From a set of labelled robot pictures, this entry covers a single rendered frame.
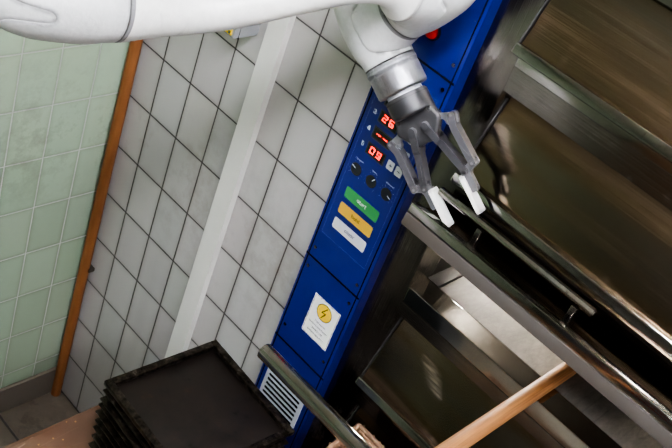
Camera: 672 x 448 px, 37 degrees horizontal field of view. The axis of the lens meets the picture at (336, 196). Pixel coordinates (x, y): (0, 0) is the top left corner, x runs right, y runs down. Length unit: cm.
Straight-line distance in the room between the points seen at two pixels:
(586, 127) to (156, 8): 69
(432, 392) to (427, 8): 80
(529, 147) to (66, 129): 116
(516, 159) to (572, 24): 25
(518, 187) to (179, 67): 90
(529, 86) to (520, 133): 9
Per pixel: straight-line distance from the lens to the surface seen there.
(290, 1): 147
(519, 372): 187
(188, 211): 236
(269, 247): 217
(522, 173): 170
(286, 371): 166
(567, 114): 164
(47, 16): 134
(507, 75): 169
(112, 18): 137
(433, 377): 198
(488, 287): 162
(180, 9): 143
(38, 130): 237
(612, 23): 160
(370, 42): 163
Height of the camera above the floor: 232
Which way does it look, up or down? 33 degrees down
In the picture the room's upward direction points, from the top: 22 degrees clockwise
